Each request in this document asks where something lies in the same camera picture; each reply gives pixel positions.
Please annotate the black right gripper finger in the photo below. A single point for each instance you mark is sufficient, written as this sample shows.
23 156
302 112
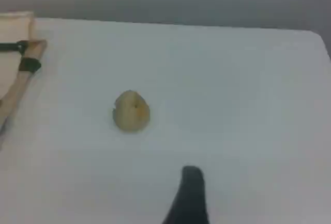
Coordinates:
190 198

